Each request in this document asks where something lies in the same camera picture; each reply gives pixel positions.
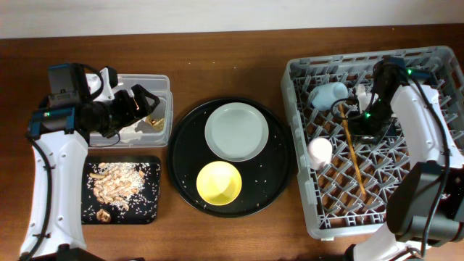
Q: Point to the yellow bowl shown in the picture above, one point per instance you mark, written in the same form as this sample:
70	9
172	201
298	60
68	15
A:
219	183

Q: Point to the round black tray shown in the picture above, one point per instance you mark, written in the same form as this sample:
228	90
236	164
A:
264	178

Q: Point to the food scraps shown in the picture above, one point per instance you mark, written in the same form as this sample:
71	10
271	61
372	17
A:
116	185

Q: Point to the light blue cup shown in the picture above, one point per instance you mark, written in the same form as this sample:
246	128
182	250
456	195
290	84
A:
325	95

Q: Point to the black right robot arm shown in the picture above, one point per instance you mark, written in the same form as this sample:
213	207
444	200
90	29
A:
426	209

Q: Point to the light grey plate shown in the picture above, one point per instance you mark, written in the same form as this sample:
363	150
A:
236	132

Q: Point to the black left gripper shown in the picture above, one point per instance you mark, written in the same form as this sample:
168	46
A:
127	107

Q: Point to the wooden chopstick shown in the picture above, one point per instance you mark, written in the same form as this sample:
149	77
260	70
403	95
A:
352	151

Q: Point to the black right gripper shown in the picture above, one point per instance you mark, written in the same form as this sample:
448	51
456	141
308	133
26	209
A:
372	129

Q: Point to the clear plastic bin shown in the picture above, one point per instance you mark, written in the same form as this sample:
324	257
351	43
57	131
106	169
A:
158	85

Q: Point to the pink cup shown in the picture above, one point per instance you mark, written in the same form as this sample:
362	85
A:
320	153

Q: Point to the white tissue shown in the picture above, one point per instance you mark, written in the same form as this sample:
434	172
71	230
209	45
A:
137	128

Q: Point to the grey dishwasher rack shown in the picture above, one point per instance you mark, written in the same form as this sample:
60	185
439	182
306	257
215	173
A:
331	197

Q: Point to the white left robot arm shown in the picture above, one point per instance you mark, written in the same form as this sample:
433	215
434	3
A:
59	132

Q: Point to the black rectangular tray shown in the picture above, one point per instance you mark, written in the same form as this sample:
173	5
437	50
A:
145	210

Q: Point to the gold foil wrapper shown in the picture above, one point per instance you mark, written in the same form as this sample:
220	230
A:
156	124

